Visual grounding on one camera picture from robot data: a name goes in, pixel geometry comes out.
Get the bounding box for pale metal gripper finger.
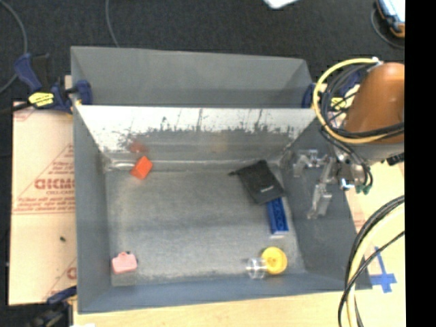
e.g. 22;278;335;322
292;149;327;178
306;182;333;221

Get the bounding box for blue long toy brick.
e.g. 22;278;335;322
266;197;290;235

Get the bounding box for black pouch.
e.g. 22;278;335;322
228;159;285;206

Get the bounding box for yellow round disc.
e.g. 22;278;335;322
260;246;288;275

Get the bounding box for clear glass thing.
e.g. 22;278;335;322
245;257;268;280

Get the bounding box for grey metal bin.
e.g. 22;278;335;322
69;46;373;315

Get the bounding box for orange block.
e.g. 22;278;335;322
129;155;154;181

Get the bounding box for pink toy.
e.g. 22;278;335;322
111;251;138;275

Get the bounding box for brown cardboard board red print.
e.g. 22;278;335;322
7;102;78;306

